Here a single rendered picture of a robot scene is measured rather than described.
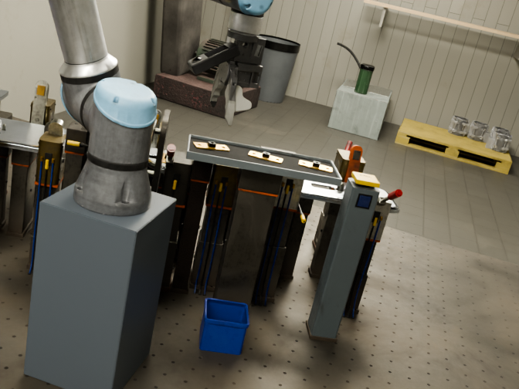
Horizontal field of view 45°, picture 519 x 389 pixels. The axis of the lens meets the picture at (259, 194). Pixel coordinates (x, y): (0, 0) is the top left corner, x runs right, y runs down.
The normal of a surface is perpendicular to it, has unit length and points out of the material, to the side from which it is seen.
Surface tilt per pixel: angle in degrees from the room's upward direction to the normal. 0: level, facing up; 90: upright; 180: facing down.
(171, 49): 102
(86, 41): 93
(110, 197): 72
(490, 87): 90
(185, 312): 0
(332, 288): 90
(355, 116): 90
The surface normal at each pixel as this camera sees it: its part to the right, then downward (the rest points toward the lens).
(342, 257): 0.07, 0.37
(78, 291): -0.25, 0.30
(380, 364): 0.21, -0.91
